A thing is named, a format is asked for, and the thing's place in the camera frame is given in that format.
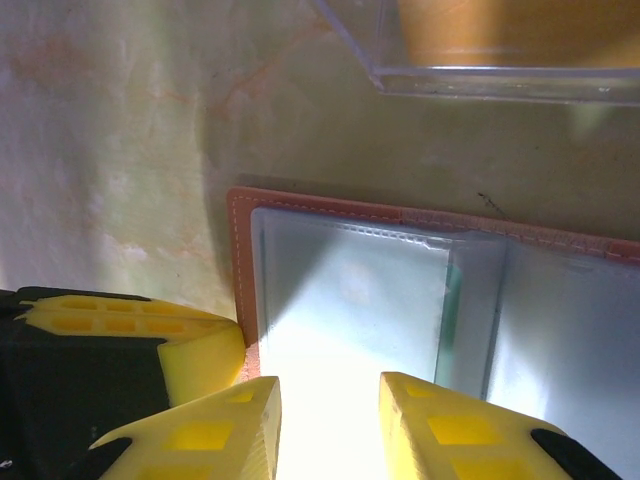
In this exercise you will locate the teal credit card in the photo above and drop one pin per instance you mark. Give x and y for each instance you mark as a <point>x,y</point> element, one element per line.
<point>454,310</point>

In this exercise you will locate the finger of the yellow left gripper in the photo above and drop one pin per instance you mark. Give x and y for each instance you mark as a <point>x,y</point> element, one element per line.
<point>100,309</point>
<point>205,360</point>

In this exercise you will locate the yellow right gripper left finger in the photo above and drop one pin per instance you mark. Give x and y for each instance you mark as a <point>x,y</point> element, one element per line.
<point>210,435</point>

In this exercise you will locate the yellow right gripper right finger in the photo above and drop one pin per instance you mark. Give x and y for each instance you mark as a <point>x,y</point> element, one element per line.
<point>450,435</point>

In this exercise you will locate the blue and yellow sponge pack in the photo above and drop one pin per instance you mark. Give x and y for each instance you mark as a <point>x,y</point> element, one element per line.
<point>500,85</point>

